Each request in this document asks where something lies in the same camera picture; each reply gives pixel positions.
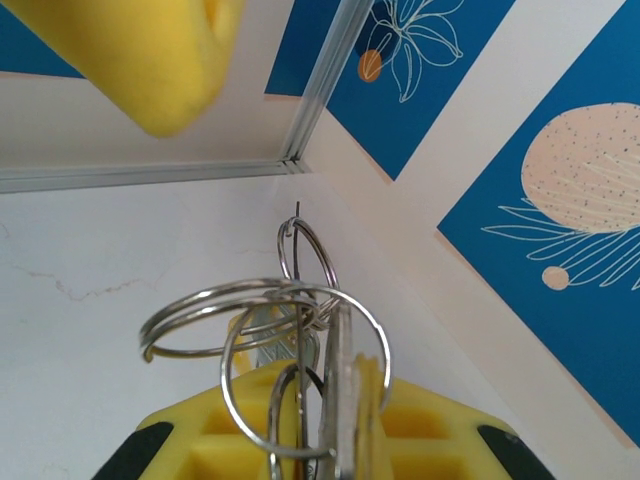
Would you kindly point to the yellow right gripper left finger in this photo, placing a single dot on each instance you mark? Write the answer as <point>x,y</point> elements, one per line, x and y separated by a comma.
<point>200,440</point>

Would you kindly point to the large silver keyring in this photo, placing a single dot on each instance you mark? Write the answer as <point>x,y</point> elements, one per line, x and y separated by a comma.
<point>190,354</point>
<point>224,385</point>

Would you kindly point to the silver key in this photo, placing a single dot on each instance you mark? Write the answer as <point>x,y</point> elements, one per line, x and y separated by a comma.
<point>340,400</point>

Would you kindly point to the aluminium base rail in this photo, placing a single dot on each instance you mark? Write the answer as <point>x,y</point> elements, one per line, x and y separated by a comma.
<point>125,175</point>

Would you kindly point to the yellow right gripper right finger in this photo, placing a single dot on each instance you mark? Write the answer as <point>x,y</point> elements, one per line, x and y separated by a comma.
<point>440,440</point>

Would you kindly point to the small silver keyring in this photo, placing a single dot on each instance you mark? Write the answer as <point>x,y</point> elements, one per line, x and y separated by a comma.
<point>281,250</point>
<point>274,415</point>

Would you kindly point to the aluminium corner post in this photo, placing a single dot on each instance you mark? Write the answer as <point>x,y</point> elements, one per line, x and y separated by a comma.
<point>325,85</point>

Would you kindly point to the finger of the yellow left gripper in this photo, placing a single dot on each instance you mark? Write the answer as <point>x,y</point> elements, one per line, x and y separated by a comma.
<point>150,65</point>

